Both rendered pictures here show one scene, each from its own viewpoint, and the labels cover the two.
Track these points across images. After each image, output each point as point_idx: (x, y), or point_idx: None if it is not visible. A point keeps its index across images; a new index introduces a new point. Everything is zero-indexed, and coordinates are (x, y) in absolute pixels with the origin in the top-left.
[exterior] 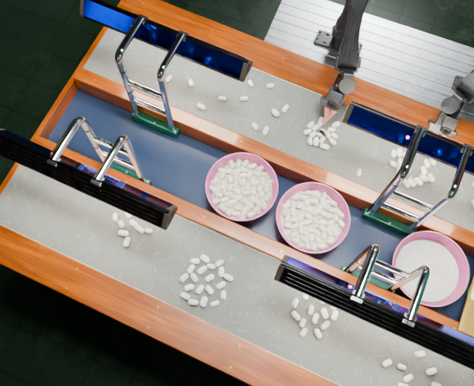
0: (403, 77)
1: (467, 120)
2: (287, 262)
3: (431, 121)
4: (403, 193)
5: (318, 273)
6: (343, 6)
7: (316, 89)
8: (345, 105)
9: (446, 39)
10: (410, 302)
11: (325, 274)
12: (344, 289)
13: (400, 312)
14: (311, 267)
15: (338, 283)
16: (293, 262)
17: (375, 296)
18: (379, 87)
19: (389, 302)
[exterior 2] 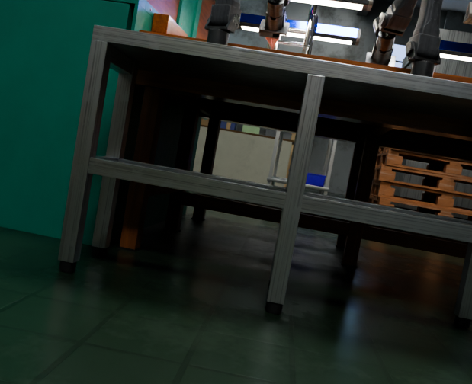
0: None
1: (236, 44)
2: (358, 29)
3: (285, 28)
4: (298, 29)
5: (338, 30)
6: (454, 81)
7: None
8: (367, 60)
9: (271, 52)
10: (286, 17)
11: (333, 31)
12: (322, 24)
13: (290, 20)
14: (342, 33)
15: (326, 26)
16: (354, 32)
17: (302, 28)
18: (341, 59)
19: (293, 27)
